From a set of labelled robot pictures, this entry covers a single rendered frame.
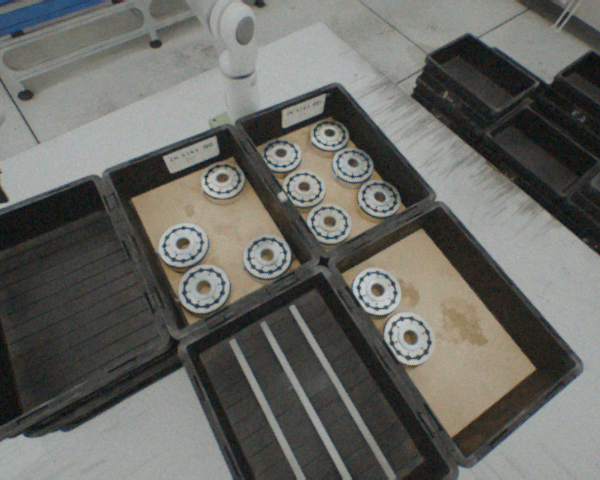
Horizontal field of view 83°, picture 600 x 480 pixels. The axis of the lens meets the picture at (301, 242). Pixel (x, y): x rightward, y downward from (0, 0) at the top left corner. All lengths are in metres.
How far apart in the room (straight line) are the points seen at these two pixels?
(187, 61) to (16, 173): 1.58
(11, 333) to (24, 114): 1.85
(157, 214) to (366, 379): 0.58
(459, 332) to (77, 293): 0.79
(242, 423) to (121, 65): 2.33
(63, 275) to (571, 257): 1.28
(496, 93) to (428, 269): 1.21
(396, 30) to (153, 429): 2.81
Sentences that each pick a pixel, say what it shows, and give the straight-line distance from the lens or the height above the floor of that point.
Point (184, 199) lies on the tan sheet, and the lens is 0.85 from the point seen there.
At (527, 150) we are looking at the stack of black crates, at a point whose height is 0.38.
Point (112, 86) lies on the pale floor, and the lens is 2.53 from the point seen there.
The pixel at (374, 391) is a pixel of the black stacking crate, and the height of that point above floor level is 0.83.
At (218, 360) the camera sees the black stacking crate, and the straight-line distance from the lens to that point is 0.71.
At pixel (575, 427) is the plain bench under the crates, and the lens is 1.07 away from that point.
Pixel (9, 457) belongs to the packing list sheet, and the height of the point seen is 0.70.
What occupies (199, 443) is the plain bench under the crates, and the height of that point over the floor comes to 0.70.
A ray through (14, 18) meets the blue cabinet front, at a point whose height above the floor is 0.38.
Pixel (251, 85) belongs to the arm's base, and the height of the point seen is 0.89.
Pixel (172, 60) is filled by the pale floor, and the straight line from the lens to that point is 2.61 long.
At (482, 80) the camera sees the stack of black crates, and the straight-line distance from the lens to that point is 1.92.
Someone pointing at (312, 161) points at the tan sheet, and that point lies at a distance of 0.89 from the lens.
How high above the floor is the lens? 1.53
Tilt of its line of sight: 65 degrees down
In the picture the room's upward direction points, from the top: 9 degrees clockwise
